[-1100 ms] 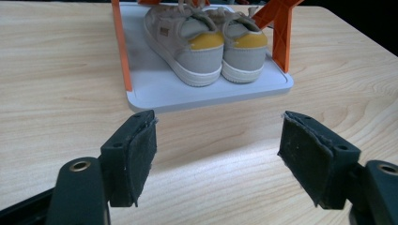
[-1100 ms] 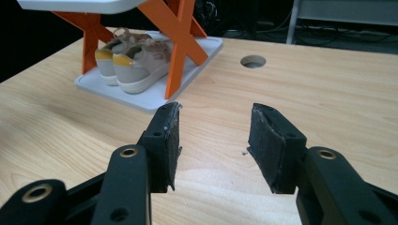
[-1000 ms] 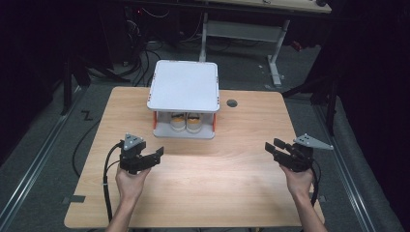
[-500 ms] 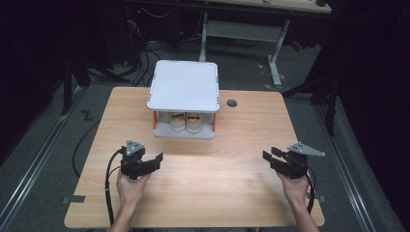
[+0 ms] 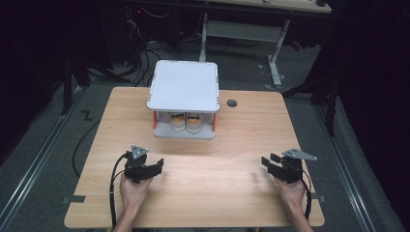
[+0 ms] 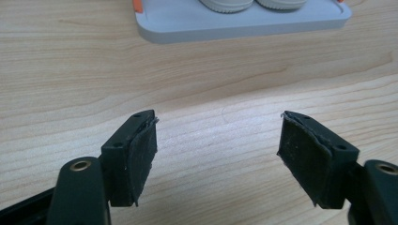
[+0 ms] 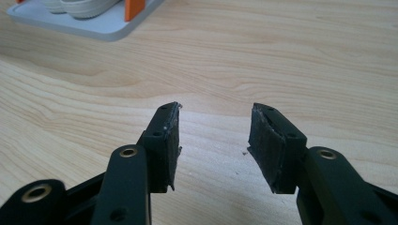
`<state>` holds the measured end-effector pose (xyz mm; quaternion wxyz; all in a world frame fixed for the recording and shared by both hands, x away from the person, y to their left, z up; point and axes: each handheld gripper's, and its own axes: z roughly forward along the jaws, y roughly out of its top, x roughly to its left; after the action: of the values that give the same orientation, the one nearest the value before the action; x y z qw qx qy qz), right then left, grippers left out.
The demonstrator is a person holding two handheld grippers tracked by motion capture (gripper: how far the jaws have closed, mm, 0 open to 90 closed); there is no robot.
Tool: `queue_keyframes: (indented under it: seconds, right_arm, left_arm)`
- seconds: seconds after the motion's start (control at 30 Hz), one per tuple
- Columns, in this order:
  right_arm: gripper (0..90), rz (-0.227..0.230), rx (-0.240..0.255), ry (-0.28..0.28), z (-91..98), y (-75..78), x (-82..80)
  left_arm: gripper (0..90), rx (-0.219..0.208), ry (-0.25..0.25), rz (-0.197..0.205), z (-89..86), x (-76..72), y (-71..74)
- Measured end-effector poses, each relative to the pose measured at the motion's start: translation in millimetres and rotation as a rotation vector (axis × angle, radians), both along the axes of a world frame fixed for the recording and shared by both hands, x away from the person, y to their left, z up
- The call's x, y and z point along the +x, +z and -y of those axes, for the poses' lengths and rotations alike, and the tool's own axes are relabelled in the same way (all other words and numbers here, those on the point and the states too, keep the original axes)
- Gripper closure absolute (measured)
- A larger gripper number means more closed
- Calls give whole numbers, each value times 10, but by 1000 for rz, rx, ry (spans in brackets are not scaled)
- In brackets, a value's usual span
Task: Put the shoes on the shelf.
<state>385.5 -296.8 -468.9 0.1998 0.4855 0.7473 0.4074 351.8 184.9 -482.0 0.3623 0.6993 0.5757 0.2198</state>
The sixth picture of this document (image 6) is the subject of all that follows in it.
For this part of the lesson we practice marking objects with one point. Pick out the grey two-tier shoe rack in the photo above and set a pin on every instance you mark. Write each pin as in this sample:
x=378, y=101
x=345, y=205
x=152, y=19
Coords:
x=219, y=26

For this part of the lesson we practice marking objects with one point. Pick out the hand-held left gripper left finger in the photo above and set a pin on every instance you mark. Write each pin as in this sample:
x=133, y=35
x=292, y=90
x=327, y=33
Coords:
x=128, y=159

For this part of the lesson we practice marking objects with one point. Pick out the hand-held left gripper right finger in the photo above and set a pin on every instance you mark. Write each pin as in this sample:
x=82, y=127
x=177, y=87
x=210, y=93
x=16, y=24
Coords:
x=316, y=159

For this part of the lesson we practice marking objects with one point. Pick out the white grey child sneaker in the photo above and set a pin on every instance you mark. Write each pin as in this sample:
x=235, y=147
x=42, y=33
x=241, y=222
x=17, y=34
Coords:
x=280, y=3
x=226, y=5

